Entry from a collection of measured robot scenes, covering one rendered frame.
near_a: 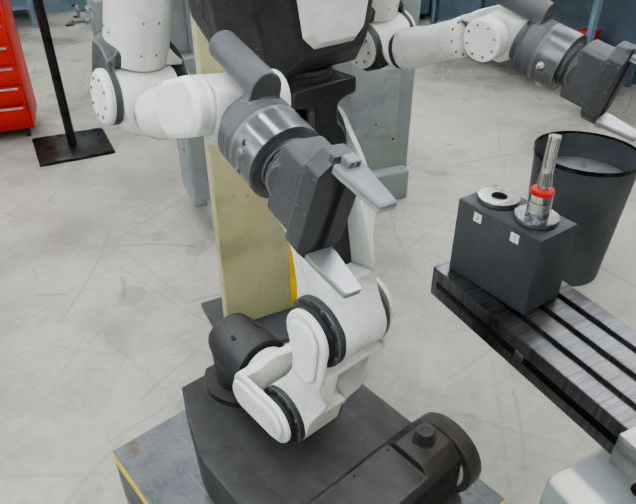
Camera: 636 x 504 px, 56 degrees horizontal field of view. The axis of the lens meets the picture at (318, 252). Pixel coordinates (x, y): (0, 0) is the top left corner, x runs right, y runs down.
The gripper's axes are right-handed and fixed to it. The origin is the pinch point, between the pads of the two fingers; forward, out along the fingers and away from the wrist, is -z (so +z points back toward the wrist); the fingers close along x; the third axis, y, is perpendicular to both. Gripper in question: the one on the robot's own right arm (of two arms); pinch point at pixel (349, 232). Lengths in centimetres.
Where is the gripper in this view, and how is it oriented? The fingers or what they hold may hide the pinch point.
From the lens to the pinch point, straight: 55.0
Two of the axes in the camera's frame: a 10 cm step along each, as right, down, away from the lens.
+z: -5.5, -6.5, 5.2
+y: 8.0, -2.3, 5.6
